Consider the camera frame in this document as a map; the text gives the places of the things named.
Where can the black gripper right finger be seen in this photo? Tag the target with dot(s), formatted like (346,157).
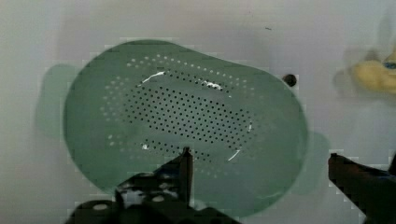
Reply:
(372,190)

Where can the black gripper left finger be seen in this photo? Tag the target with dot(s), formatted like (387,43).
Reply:
(160,197)

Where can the green plastic strainer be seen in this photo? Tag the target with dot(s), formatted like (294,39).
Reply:
(138,105)

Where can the yellow banana toy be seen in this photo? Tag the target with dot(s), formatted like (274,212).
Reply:
(377,75)

